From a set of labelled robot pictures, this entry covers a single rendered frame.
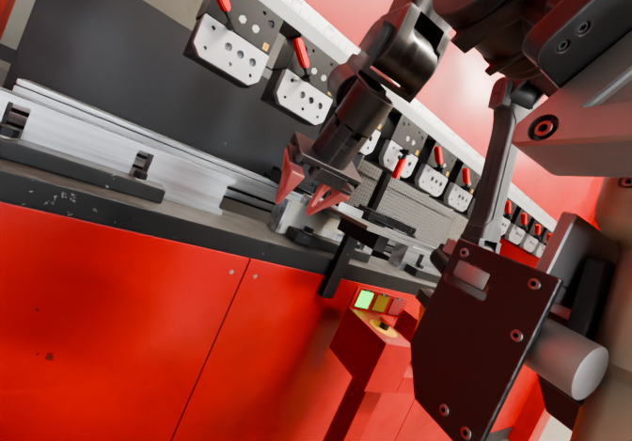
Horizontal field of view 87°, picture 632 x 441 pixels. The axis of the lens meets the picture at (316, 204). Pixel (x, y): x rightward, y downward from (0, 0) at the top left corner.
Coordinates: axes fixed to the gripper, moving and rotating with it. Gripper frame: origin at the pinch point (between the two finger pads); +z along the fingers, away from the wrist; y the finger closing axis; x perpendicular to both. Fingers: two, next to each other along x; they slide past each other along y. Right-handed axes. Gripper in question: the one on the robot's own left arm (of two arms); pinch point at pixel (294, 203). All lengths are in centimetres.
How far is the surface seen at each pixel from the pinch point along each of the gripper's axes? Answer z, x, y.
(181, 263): 27.8, -8.5, 8.0
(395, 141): -5, -47, -40
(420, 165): -2, -51, -58
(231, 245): 23.2, -12.4, -0.2
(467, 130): -19, -61, -72
